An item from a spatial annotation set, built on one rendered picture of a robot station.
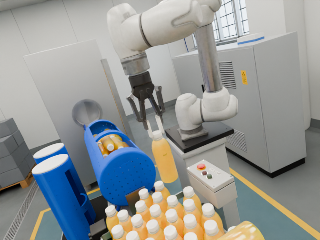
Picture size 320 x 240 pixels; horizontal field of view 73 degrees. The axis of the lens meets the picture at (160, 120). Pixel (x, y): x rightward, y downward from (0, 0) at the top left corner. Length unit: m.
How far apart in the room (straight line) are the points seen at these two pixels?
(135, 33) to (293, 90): 2.09
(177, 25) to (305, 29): 2.92
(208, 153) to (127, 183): 0.59
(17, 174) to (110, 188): 3.67
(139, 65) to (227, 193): 0.58
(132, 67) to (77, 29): 5.49
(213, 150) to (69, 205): 1.20
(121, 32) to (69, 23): 5.52
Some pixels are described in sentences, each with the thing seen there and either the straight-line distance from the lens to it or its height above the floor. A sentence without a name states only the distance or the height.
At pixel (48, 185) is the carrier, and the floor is 0.92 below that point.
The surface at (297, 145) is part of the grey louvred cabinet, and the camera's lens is 2.80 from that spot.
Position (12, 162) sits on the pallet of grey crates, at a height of 0.52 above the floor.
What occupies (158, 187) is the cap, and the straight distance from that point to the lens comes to 0.94.
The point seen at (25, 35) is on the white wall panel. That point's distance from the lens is 6.33.
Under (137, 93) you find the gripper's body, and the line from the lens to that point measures 0.74.
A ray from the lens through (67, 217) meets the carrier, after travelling 2.01.
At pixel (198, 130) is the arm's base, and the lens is 1.44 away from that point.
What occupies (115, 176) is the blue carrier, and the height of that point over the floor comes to 1.14.
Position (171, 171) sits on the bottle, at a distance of 0.84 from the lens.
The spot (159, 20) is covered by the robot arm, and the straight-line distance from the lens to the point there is 0.65.
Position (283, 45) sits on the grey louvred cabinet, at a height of 1.35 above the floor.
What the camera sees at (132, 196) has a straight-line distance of 1.07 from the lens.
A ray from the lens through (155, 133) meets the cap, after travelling 0.79.
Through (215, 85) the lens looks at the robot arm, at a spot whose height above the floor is 1.36.
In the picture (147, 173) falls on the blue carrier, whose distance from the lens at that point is 1.11.
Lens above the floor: 1.63
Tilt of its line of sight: 17 degrees down
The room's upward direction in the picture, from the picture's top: 16 degrees counter-clockwise
